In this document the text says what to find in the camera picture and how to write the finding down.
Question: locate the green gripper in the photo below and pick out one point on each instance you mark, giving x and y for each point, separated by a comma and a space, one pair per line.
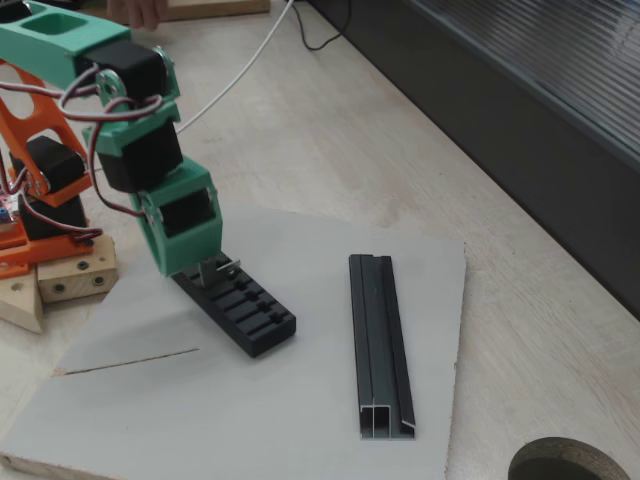
192, 239

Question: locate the small bent metal pin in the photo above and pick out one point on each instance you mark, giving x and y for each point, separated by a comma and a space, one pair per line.
206, 275

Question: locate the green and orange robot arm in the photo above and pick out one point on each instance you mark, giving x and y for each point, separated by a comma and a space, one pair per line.
140, 160

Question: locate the black slotted rack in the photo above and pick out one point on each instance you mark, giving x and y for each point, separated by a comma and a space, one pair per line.
250, 320

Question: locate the orange 3D-printed circuit board mount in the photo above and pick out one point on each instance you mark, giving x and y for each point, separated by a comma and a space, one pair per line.
12, 269

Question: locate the person's hand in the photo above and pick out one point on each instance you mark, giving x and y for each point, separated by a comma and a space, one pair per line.
145, 12

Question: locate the wooden base block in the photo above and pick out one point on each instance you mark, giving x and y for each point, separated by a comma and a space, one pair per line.
75, 275

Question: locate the grey plywood board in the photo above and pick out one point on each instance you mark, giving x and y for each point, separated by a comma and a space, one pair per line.
250, 410

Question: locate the wooden plank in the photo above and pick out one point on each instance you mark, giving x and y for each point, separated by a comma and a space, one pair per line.
22, 305

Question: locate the red controller board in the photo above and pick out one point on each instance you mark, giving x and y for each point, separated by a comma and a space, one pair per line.
6, 210

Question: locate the black aluminium profile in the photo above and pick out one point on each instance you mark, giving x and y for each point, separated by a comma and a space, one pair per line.
375, 350

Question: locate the light wooden board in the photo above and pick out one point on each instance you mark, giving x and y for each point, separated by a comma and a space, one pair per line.
215, 9

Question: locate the striped window glass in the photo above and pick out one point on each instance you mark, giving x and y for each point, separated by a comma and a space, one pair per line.
575, 50

